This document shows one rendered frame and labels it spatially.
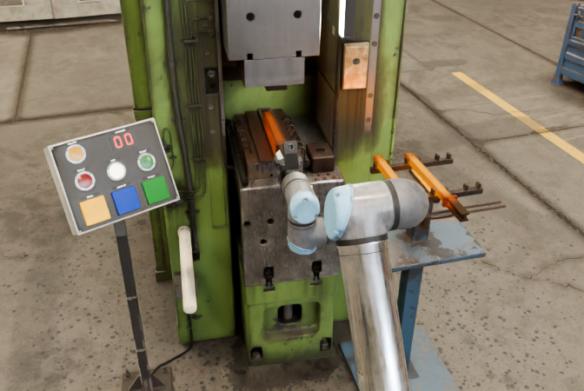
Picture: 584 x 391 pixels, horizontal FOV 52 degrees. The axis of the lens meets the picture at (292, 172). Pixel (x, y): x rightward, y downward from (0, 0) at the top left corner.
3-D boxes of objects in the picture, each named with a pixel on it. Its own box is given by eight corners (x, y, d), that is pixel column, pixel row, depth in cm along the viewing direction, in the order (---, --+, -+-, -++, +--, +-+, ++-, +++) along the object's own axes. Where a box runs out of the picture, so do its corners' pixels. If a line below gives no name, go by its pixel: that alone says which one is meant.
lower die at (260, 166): (302, 175, 220) (302, 154, 215) (248, 180, 216) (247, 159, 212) (282, 124, 255) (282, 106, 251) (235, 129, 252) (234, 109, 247)
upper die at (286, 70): (304, 83, 202) (304, 56, 197) (244, 88, 198) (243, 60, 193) (282, 43, 237) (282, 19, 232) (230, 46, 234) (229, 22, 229)
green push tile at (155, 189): (170, 197, 194) (163, 175, 194) (148, 205, 191) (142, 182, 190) (168, 198, 196) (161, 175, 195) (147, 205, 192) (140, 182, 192)
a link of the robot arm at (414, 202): (441, 168, 135) (351, 208, 200) (390, 175, 132) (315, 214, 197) (453, 219, 133) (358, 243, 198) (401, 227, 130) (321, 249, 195)
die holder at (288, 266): (339, 275, 240) (345, 179, 217) (244, 287, 233) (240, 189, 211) (308, 199, 287) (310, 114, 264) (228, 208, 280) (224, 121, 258)
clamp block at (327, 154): (335, 171, 222) (335, 155, 218) (312, 174, 220) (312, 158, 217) (327, 155, 232) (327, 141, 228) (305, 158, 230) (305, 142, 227)
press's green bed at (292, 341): (333, 357, 264) (338, 275, 240) (248, 370, 257) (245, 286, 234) (306, 275, 311) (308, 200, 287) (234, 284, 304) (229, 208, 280)
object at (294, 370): (355, 390, 249) (355, 387, 248) (215, 413, 239) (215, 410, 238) (332, 322, 282) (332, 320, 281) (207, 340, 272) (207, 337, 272)
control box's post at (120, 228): (152, 393, 247) (115, 164, 192) (142, 394, 246) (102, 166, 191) (152, 385, 250) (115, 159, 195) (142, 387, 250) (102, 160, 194)
